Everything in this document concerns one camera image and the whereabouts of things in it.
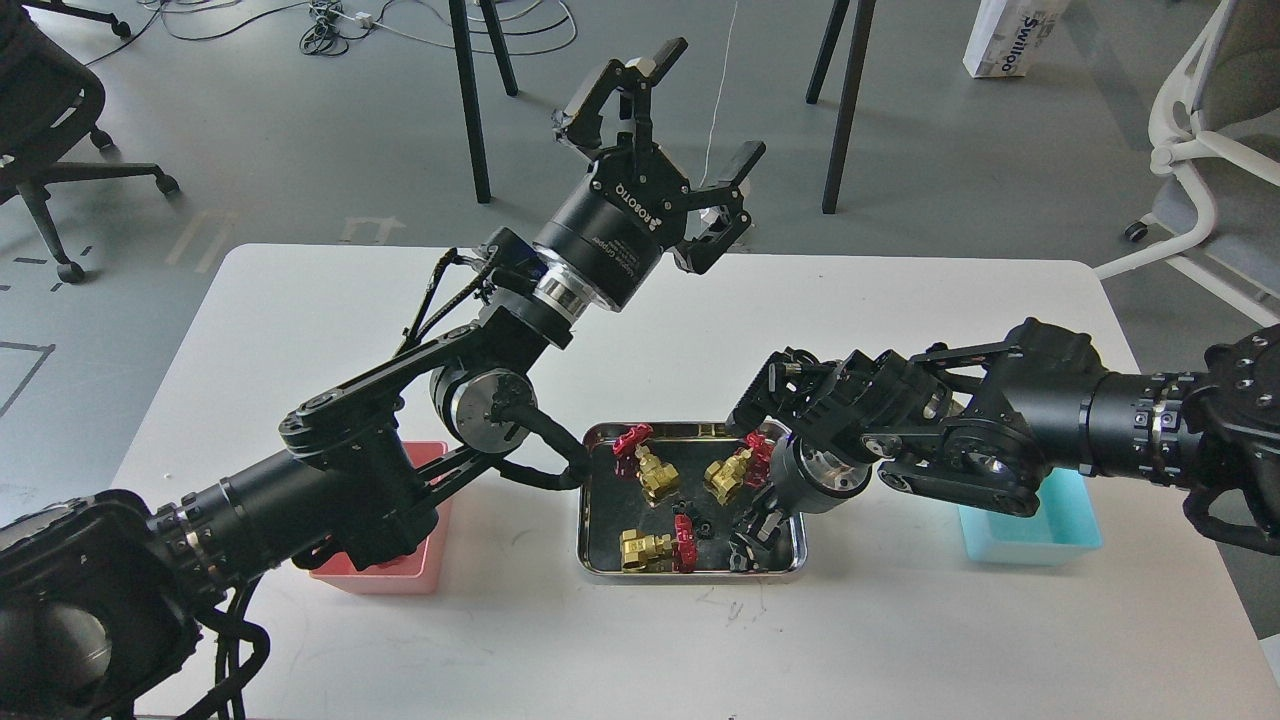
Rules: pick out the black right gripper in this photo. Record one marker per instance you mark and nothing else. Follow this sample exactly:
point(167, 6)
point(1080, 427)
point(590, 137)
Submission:
point(801, 479)

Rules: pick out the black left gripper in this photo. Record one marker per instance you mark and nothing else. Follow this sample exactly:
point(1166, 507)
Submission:
point(615, 225)

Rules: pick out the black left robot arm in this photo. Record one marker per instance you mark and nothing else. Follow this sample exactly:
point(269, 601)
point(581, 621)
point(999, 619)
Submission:
point(103, 598)

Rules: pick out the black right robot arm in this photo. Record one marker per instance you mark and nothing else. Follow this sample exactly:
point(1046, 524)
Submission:
point(983, 425)

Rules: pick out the brass valve top right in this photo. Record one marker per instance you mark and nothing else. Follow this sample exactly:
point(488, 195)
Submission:
point(746, 468)

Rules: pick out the brass valve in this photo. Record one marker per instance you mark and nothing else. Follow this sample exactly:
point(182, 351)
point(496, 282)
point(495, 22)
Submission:
point(667, 552)
point(746, 468)
point(634, 459)

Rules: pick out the brass valve bottom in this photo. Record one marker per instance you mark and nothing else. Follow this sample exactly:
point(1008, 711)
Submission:
point(667, 552)

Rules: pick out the brass valve top left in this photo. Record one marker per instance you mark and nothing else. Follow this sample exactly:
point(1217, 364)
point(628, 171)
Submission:
point(634, 459)

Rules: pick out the light blue plastic box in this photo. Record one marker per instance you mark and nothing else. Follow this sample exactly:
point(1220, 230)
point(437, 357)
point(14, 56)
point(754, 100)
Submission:
point(1063, 529)

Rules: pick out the pink plastic box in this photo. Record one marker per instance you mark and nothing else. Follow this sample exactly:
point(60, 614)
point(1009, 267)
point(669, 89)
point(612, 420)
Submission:
point(418, 573)

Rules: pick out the white cardboard box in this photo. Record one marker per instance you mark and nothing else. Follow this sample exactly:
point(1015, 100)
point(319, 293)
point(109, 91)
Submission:
point(1006, 36)

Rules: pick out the silver metal tray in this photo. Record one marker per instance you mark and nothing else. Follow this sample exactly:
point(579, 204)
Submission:
point(612, 502)

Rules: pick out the black table leg left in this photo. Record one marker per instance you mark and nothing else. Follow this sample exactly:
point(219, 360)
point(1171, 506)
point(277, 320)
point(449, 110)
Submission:
point(461, 34)

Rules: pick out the black table leg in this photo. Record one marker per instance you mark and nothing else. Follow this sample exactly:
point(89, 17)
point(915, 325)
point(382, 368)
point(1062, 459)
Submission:
point(461, 34)
point(850, 89)

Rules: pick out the black table leg right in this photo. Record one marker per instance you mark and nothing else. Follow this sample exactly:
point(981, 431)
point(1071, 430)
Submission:
point(850, 89)

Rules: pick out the white office chair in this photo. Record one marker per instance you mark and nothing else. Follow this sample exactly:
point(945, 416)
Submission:
point(1219, 200)

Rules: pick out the black office chair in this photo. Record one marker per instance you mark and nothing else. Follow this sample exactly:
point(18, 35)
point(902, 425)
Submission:
point(49, 102)

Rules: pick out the black cable bundle floor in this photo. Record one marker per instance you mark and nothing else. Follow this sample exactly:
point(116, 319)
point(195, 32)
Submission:
point(332, 28)

